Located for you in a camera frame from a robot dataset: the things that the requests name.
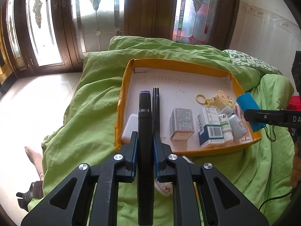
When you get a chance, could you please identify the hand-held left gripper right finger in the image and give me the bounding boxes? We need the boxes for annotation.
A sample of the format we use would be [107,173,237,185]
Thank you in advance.
[153,131,269,226]

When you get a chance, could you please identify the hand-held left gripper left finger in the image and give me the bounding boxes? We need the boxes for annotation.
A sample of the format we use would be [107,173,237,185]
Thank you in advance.
[21,131,139,226]

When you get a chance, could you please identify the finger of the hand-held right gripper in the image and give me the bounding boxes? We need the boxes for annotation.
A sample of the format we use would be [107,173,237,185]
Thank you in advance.
[243,108,284,126]

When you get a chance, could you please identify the blue cylinder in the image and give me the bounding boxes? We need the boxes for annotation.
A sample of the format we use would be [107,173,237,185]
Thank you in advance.
[236,92,262,132]

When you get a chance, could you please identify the white translucent container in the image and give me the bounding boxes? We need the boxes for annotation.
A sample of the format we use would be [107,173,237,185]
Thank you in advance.
[121,113,139,144]

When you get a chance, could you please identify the black marker pen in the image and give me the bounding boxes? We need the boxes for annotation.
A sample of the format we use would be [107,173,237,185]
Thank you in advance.
[137,90,156,226]

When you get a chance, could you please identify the grey bottle with white cap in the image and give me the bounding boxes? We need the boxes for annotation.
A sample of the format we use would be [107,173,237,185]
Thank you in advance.
[221,106,242,140]

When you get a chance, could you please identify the small white pill bottle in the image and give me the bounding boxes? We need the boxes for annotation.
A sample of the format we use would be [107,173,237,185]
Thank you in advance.
[217,113,234,143]

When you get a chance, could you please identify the small white grey box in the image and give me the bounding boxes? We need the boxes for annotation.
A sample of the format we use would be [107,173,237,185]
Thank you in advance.
[169,108,195,142]

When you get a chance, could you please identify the gold keychain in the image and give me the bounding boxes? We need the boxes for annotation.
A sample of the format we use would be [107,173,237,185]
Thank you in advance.
[213,90,237,111]

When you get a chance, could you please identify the black gold-tipped pen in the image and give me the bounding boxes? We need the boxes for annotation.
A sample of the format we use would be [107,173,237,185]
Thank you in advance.
[152,86,161,132]

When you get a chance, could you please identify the white medicine box with barcode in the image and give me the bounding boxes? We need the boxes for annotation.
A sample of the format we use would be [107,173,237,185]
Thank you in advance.
[196,106,225,149]

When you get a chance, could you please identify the yellow keyring clasp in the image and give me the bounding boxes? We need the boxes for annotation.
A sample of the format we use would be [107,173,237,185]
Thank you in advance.
[195,94,217,106]

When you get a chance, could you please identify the yellow cardboard tray box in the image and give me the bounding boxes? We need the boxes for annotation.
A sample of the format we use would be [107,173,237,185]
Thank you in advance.
[114,58,262,158]

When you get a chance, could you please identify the person's right hand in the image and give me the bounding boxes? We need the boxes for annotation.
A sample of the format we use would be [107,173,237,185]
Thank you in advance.
[290,144,301,189]

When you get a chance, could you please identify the white pink packet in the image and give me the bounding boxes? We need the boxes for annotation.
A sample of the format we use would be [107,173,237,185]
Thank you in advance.
[154,155,195,197]

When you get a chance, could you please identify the green blanket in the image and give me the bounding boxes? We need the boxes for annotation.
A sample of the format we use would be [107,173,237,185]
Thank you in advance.
[28,36,295,226]

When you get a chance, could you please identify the black flat object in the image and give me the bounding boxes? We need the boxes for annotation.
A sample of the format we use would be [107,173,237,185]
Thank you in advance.
[291,50,301,88]

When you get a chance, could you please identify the green patterned pillow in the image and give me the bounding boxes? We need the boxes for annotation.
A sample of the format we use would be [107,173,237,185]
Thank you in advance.
[222,49,283,76]

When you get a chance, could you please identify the person's bare foot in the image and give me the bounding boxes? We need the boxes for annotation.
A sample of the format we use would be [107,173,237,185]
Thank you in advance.
[25,146,45,182]

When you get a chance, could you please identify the black high-heel shoes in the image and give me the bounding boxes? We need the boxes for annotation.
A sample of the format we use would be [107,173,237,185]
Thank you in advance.
[16,181,44,211]

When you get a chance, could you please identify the red stained glass window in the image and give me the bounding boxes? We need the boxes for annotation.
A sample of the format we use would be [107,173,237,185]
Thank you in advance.
[172,0,236,45]

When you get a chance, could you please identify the wooden leaded glass door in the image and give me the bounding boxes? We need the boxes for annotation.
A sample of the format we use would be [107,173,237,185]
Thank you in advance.
[50,0,127,60]
[14,0,68,72]

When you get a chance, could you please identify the golden framed glass door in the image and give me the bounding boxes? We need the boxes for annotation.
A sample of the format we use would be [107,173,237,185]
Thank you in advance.
[0,12,14,85]

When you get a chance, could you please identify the black cable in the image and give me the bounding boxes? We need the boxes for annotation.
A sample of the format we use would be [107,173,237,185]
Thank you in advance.
[259,188,294,213]

